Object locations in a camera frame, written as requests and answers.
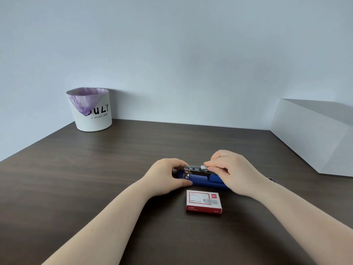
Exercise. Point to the purple bin liner bag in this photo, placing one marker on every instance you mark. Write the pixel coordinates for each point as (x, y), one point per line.
(84, 103)

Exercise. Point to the person's left hand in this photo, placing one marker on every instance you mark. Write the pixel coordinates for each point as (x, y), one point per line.
(161, 176)

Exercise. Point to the person's left thumb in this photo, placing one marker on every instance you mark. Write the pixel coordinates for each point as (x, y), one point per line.
(182, 184)

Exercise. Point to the person's right thumb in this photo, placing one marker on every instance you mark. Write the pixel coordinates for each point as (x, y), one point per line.
(219, 168)

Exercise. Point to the blue stapler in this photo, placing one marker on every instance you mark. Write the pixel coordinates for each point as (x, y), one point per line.
(205, 180)

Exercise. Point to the white cardboard box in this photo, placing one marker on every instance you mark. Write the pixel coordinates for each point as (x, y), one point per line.
(314, 137)

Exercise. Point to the red and white staple box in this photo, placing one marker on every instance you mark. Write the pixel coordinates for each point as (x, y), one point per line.
(204, 202)

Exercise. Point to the person's left forearm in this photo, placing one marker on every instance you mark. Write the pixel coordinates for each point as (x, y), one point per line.
(110, 223)

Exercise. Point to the person's right forearm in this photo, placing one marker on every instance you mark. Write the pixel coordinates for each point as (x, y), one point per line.
(300, 218)

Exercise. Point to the white round waste bin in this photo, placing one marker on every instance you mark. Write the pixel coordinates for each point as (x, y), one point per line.
(95, 121)

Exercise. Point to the person's right hand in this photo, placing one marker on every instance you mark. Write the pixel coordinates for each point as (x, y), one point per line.
(240, 173)

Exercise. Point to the grey staple strip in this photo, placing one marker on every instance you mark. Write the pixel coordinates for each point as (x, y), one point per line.
(206, 167)

